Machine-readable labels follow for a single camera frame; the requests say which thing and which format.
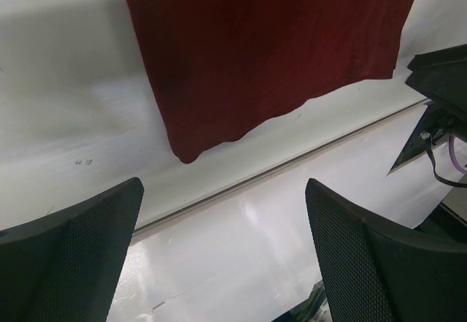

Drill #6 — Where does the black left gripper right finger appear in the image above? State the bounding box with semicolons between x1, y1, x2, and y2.
305;179;466;321

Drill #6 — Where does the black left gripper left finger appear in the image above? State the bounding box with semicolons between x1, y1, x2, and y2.
1;177;144;321

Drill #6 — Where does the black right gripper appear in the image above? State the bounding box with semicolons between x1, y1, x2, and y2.
406;45;466;118

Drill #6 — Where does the dark red t shirt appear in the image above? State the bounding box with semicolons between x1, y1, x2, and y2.
126;0;414;164

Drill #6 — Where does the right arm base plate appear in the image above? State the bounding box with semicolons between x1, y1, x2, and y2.
390;102;466;189

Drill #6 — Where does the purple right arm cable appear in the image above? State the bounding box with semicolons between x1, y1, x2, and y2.
447;134;467;177

